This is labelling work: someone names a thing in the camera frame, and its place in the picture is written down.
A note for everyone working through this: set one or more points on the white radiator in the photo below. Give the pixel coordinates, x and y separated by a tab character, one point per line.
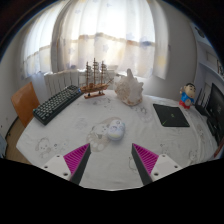
61	81

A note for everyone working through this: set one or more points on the black router with antennas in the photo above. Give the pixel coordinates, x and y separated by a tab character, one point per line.
201	108

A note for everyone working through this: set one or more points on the orange wooden chair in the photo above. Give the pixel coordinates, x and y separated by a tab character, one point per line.
25	103

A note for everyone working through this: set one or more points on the white wall shelf unit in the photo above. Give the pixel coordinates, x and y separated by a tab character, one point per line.
208	56

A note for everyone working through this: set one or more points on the white star-print curtain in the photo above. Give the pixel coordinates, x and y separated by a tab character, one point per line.
100	36

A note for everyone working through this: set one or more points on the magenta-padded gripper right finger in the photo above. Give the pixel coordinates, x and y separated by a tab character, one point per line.
155	164

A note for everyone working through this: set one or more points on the black keyboard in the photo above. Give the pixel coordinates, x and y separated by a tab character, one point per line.
56	104

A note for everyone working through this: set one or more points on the black mouse pad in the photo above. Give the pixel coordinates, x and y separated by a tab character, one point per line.
170	115

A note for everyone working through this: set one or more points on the white cartoon-print computer mouse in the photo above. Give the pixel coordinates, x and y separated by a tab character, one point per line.
116	130

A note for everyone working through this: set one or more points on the cartoon boy figurine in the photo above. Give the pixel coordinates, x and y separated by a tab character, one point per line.
187	96

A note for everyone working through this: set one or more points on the large white conch shell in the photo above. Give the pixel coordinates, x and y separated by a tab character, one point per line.
129	90

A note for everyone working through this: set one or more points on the wooden model sailing ship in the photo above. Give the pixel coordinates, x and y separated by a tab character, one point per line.
94	87

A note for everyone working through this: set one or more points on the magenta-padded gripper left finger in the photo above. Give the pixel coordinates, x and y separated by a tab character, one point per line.
68	163

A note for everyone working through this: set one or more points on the black monitor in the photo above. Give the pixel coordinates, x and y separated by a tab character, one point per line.
216	103

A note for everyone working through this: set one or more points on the white cartoon-print tablecloth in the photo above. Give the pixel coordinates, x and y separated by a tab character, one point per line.
110	160

